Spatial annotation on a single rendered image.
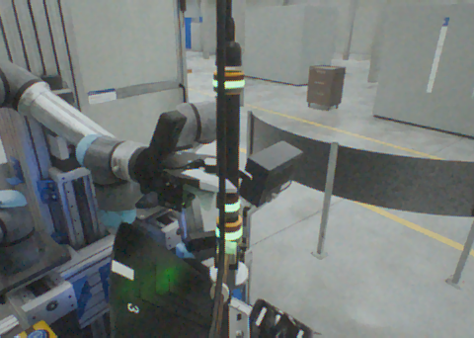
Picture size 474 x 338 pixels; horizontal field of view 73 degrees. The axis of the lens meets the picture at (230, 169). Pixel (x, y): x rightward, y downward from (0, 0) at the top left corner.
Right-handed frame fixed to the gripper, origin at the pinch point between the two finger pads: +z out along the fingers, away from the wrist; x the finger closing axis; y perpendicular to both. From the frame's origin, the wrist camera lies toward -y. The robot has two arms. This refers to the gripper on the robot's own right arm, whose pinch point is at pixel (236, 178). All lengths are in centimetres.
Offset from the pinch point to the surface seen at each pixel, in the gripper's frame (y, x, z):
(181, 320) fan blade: 15.1, 15.5, 0.1
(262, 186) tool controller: 35, -62, -24
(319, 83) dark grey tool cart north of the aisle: 95, -672, -172
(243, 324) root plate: 25.7, 3.9, 3.6
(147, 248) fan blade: 9.1, 11.6, -8.8
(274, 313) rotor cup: 23.9, 0.6, 7.8
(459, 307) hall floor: 151, -173, 74
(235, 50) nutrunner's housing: -18.5, 0.3, -0.1
